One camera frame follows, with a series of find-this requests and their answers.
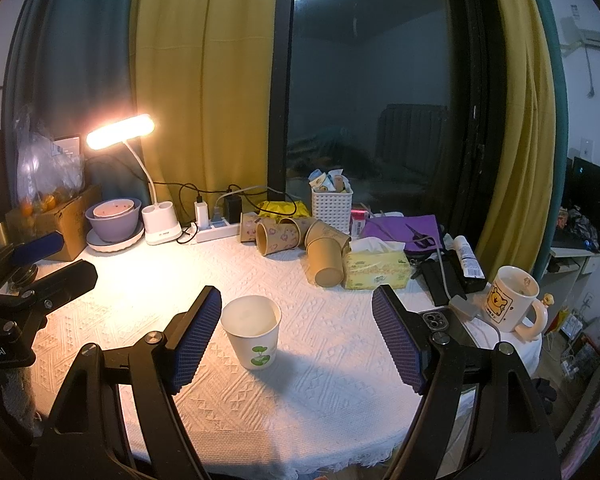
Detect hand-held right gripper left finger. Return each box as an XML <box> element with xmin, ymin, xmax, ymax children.
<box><xmin>32</xmin><ymin>285</ymin><xmax>224</xmax><ymax>480</ymax></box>

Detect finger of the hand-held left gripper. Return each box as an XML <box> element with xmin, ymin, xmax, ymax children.
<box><xmin>0</xmin><ymin>231</ymin><xmax>65</xmax><ymax>295</ymax></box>
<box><xmin>0</xmin><ymin>259</ymin><xmax>99</xmax><ymax>332</ymax></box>

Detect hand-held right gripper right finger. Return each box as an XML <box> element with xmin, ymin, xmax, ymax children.
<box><xmin>371</xmin><ymin>284</ymin><xmax>563</xmax><ymax>480</ymax></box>

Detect white paper cup green print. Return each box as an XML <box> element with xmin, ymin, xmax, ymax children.
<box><xmin>220</xmin><ymin>296</ymin><xmax>283</xmax><ymax>371</ymax></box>

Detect brown paper cup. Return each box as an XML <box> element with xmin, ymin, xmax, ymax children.
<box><xmin>239</xmin><ymin>211</ymin><xmax>262</xmax><ymax>244</ymax></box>
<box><xmin>255</xmin><ymin>220</ymin><xmax>301</xmax><ymax>257</ymax></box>
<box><xmin>307</xmin><ymin>237</ymin><xmax>345</xmax><ymax>289</ymax></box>
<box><xmin>278</xmin><ymin>216</ymin><xmax>315</xmax><ymax>234</ymax></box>
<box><xmin>304</xmin><ymin>218</ymin><xmax>352</xmax><ymax>254</ymax></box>

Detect cardboard box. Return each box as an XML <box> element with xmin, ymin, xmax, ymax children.
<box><xmin>5</xmin><ymin>184</ymin><xmax>104</xmax><ymax>262</ymax></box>

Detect black smartphone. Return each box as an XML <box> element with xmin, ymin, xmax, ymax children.
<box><xmin>419</xmin><ymin>307</ymin><xmax>477</xmax><ymax>357</ymax></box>

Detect black case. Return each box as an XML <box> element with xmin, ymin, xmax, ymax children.
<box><xmin>422</xmin><ymin>249</ymin><xmax>487</xmax><ymax>307</ymax></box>

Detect purple bowl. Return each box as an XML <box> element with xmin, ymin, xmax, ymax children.
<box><xmin>84</xmin><ymin>198</ymin><xmax>144</xmax><ymax>242</ymax></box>

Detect white plate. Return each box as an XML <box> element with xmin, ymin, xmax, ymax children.
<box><xmin>85</xmin><ymin>222</ymin><xmax>146</xmax><ymax>254</ymax></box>

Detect yellow tissue pack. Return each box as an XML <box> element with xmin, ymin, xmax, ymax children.
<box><xmin>343</xmin><ymin>237</ymin><xmax>412</xmax><ymax>291</ymax></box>

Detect pink bowl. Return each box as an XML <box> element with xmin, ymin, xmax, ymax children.
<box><xmin>93</xmin><ymin>199</ymin><xmax>135</xmax><ymax>220</ymax></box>

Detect clear plastic bag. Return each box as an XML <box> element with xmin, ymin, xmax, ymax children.
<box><xmin>14</xmin><ymin>104</ymin><xmax>87</xmax><ymax>213</ymax></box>

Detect black scissors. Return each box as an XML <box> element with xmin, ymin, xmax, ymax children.
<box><xmin>405</xmin><ymin>227</ymin><xmax>439</xmax><ymax>251</ymax></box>

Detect white textured tablecloth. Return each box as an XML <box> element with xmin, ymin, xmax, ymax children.
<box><xmin>30</xmin><ymin>230</ymin><xmax>545</xmax><ymax>477</ymax></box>

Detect white power strip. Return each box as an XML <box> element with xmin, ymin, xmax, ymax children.
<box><xmin>195</xmin><ymin>217</ymin><xmax>244</xmax><ymax>244</ymax></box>

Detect white tube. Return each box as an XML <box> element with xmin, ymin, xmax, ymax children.
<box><xmin>452</xmin><ymin>234</ymin><xmax>486</xmax><ymax>279</ymax></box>

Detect purple pouch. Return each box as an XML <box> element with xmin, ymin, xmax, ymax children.
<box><xmin>359</xmin><ymin>214</ymin><xmax>444</xmax><ymax>254</ymax></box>

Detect white desk lamp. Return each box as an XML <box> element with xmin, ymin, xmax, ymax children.
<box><xmin>85</xmin><ymin>113</ymin><xmax>184</xmax><ymax>246</ymax></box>

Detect white cartoon mug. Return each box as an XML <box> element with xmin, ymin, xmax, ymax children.
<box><xmin>479</xmin><ymin>265</ymin><xmax>549</xmax><ymax>344</ymax></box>

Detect black charger plug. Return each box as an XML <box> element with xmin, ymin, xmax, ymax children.
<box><xmin>223</xmin><ymin>195</ymin><xmax>243</xmax><ymax>224</ymax></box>

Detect white plastic basket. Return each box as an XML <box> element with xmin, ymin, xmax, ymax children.
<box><xmin>310</xmin><ymin>180</ymin><xmax>354</xmax><ymax>239</ymax></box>

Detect yellow packet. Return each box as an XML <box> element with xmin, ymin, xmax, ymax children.
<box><xmin>257</xmin><ymin>200</ymin><xmax>314</xmax><ymax>221</ymax></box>

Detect bundle of small sachets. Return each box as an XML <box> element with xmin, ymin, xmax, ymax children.
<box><xmin>307</xmin><ymin>167</ymin><xmax>351</xmax><ymax>196</ymax></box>

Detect teal curtain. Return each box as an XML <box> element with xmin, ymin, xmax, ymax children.
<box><xmin>2</xmin><ymin>0</ymin><xmax>147</xmax><ymax>211</ymax></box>
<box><xmin>521</xmin><ymin>0</ymin><xmax>569</xmax><ymax>282</ymax></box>

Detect white side desk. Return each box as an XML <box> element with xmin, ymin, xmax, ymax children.
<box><xmin>544</xmin><ymin>242</ymin><xmax>600</xmax><ymax>282</ymax></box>

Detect yellow curtain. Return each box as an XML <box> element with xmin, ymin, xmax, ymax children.
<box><xmin>129</xmin><ymin>0</ymin><xmax>295</xmax><ymax>202</ymax></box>
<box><xmin>474</xmin><ymin>0</ymin><xmax>557</xmax><ymax>272</ymax></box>

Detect black monitor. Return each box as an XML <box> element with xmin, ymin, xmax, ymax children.
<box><xmin>567</xmin><ymin>157</ymin><xmax>600</xmax><ymax>254</ymax></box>

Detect dark window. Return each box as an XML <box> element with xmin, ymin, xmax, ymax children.
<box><xmin>267</xmin><ymin>0</ymin><xmax>488</xmax><ymax>233</ymax></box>

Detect white air conditioner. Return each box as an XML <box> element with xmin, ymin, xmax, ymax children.
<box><xmin>559</xmin><ymin>14</ymin><xmax>600</xmax><ymax>55</ymax></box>

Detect black cable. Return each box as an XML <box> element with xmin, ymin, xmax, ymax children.
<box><xmin>152</xmin><ymin>182</ymin><xmax>231</xmax><ymax>246</ymax></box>

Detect white cable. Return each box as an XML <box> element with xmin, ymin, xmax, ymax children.
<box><xmin>215</xmin><ymin>185</ymin><xmax>282</xmax><ymax>207</ymax></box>

